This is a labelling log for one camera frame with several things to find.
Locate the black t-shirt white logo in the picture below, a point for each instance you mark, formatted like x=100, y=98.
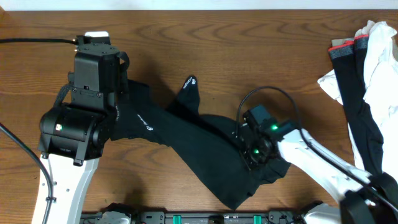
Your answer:
x=204, y=142

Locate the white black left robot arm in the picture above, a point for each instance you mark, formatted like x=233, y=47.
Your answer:
x=75, y=130

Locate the white crumpled garment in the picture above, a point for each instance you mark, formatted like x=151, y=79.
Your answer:
x=380, y=77

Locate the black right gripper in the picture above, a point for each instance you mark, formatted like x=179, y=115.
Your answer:
x=249, y=162

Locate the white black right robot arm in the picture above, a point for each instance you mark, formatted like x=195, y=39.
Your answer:
x=361, y=196

